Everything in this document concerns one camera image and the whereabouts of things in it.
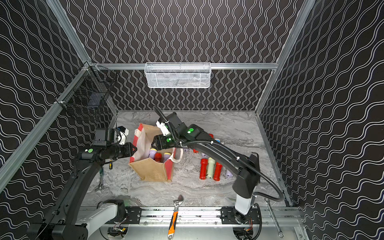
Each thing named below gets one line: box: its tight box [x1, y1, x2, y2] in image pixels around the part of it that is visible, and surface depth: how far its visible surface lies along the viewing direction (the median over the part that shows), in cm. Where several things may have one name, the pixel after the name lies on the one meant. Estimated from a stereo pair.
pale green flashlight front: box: [207, 157, 216, 179], surface depth 90 cm
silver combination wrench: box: [264, 198, 285, 238], surface depth 75 cm
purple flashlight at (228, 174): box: [226, 169, 233, 178], surface depth 88 cm
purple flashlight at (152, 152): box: [149, 148, 157, 159], surface depth 96 cm
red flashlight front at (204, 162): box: [200, 158, 209, 180], surface depth 90 cm
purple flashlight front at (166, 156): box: [163, 152, 171, 163], surface depth 94 cm
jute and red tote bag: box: [129, 123, 184, 183], surface depth 84 cm
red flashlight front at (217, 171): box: [213, 161, 224, 182], surface depth 89 cm
